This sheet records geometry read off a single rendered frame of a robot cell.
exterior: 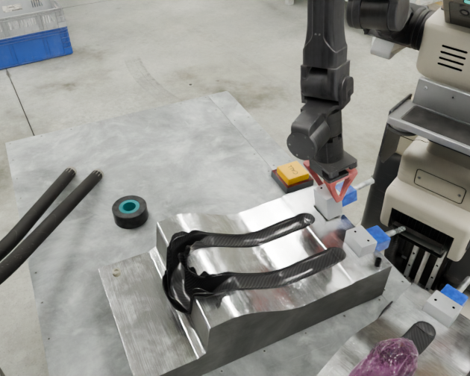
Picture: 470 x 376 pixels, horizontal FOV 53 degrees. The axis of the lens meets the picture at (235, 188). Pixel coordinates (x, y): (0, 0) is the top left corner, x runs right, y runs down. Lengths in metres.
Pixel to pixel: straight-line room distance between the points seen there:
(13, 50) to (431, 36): 3.21
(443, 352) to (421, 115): 0.49
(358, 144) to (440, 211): 1.63
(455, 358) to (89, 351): 0.63
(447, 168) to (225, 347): 0.68
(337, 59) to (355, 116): 2.27
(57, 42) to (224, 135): 2.67
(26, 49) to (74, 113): 0.88
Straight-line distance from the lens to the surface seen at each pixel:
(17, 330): 2.04
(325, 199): 0.96
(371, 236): 0.94
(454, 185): 1.21
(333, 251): 0.94
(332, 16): 0.79
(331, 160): 0.90
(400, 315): 0.92
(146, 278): 0.92
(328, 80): 0.82
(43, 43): 3.88
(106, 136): 1.41
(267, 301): 0.82
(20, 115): 3.27
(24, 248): 0.97
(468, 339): 0.93
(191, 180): 1.21
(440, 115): 1.11
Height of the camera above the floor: 1.57
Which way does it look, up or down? 41 degrees down
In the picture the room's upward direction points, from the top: straight up
